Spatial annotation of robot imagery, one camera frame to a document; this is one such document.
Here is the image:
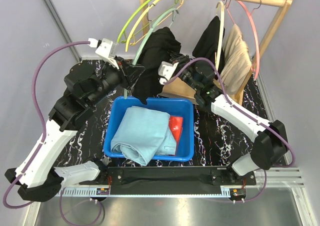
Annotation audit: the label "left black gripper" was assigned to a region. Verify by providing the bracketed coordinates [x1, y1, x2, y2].
[87, 55, 146, 107]

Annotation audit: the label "mint green hanger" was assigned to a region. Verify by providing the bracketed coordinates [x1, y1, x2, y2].
[122, 7, 181, 102]

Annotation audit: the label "black trousers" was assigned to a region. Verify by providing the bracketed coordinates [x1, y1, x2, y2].
[192, 16, 221, 65]
[132, 26, 183, 105]

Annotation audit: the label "yellow plastic hanger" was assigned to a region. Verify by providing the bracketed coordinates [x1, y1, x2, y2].
[124, 0, 178, 52]

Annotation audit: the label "green plastic hanger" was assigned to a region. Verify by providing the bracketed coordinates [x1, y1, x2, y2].
[116, 0, 185, 50]

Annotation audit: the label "red white patterned trousers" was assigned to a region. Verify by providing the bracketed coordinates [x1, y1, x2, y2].
[168, 116, 184, 154]

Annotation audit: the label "light blue trousers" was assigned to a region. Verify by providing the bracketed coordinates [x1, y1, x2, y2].
[110, 106, 177, 166]

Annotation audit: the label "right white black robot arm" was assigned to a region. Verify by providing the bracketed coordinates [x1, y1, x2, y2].
[170, 56, 290, 185]

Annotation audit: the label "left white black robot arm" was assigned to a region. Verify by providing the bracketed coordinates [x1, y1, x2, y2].
[4, 57, 145, 202]

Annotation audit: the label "beige trousers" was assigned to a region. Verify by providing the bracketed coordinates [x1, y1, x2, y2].
[220, 24, 252, 95]

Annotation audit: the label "cream plastic hanger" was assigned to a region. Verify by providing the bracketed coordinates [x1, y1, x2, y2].
[215, 1, 225, 70]

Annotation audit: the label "pink plastic hanger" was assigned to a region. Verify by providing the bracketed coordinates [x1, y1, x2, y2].
[235, 0, 262, 81]

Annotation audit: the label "wooden clothes rack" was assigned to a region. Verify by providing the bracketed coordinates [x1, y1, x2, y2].
[137, 0, 296, 105]

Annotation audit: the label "blue plastic bin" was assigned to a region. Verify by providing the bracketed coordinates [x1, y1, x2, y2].
[103, 96, 195, 162]

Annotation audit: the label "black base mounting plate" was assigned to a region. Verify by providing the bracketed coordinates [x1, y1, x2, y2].
[107, 166, 257, 197]

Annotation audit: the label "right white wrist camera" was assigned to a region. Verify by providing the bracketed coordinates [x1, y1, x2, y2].
[158, 61, 179, 85]

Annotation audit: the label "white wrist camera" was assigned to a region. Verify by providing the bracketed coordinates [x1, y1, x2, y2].
[158, 61, 179, 85]
[88, 38, 119, 70]

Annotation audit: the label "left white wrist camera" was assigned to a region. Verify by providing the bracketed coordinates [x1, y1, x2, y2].
[88, 38, 119, 70]

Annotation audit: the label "aluminium rail frame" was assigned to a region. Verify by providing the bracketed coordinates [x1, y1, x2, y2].
[22, 167, 316, 226]

